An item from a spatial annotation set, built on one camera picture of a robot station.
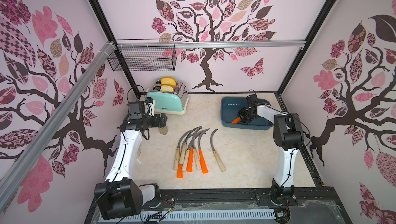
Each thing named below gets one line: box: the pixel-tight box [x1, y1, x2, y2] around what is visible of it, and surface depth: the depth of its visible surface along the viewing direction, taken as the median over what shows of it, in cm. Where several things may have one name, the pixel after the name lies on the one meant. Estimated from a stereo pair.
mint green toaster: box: [146, 79, 190, 115], surface depth 102 cm
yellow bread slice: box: [160, 76, 177, 87], surface depth 102 cm
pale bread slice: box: [160, 84, 175, 93], surface depth 100 cm
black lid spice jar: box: [158, 125, 169, 136], surface depth 95 cm
